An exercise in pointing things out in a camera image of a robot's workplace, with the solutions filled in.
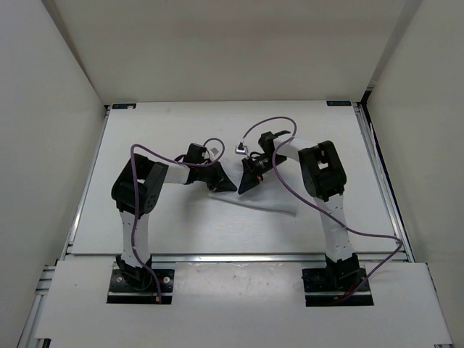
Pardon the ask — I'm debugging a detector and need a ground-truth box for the white skirt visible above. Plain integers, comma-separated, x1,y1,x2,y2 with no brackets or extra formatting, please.
208,157,299,215

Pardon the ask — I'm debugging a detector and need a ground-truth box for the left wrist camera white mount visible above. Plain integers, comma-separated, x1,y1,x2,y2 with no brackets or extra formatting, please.
207,147,221,160

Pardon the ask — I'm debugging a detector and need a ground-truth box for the right blue corner sticker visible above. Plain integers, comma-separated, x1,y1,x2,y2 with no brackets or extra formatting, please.
326,100,352,107

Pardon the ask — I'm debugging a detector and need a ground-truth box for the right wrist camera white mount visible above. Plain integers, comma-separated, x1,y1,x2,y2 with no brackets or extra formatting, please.
234,143,249,156

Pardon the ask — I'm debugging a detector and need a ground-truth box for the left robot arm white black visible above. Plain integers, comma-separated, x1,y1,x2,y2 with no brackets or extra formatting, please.
111,143,237,294

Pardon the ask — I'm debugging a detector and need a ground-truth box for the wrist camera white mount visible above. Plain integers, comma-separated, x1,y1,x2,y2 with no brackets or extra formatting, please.
234,143,249,156
207,147,221,160

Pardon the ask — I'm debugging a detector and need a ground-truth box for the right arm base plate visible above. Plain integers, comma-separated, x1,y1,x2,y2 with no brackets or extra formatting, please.
302,268,374,307

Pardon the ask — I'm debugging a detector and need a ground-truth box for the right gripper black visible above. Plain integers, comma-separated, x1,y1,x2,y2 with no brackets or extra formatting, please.
239,154,288,194

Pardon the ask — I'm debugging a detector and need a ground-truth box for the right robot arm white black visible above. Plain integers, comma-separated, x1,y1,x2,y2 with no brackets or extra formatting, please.
239,130,361,290

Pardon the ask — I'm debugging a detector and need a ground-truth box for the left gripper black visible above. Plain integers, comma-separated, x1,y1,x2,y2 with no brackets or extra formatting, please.
196,159,236,191

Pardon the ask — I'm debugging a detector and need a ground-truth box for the white front cover board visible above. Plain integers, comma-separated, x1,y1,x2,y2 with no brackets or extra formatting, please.
36,258,452,347

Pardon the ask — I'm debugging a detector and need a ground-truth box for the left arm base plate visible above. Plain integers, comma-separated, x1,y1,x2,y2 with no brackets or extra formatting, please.
107,265,175,305

